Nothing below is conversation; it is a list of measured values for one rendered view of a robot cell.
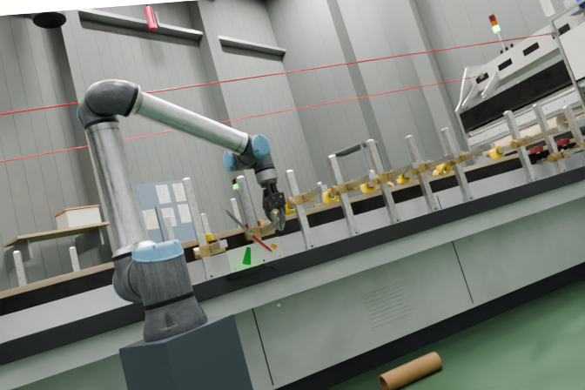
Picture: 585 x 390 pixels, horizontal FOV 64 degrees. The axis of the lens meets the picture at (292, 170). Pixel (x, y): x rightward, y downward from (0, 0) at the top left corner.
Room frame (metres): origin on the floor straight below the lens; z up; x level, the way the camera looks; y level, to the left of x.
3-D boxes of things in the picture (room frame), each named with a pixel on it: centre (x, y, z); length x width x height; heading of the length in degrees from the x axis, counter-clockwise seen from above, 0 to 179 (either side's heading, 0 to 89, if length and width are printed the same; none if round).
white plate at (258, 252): (2.19, 0.27, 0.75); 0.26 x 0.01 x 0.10; 112
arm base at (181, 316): (1.45, 0.47, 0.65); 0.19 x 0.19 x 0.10
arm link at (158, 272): (1.45, 0.48, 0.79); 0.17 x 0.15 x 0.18; 41
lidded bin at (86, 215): (5.59, 2.66, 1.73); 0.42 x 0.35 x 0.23; 141
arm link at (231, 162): (1.90, 0.19, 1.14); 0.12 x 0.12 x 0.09; 41
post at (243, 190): (2.22, 0.25, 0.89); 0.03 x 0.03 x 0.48; 22
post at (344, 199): (2.40, -0.21, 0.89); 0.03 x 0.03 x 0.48; 22
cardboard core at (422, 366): (2.27, -0.26, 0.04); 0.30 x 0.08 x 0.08; 112
